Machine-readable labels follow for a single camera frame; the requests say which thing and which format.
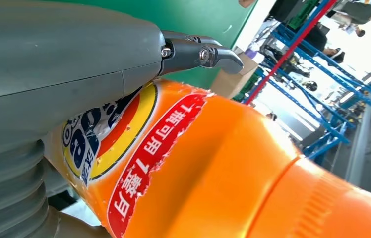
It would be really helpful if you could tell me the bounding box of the white desk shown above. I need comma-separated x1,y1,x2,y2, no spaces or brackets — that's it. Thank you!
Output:
233,0,277,50

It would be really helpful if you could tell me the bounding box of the black carrying case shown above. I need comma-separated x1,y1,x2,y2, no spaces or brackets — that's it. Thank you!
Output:
268,0,305,24

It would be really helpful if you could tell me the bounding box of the purple small item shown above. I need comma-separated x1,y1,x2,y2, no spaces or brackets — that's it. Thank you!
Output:
245,43,266,63

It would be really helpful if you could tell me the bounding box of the green plastic crate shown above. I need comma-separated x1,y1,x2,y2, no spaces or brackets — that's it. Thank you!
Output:
287,0,320,30

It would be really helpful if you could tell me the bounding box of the blue metal rack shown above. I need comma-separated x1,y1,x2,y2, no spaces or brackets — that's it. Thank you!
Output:
243,0,371,165

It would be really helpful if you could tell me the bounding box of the brown cardboard box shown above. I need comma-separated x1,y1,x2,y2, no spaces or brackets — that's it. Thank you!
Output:
210,52,259,100

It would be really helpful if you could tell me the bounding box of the person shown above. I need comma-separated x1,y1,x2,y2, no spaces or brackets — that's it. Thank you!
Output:
302,24,346,64
325,0,371,26

